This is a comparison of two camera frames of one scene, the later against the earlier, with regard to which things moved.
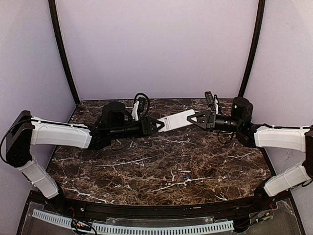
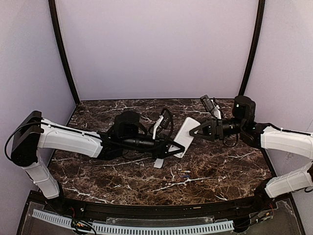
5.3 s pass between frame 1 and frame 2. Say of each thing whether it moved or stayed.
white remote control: moved
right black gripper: moved
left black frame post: stayed
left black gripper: moved
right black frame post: stayed
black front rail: stayed
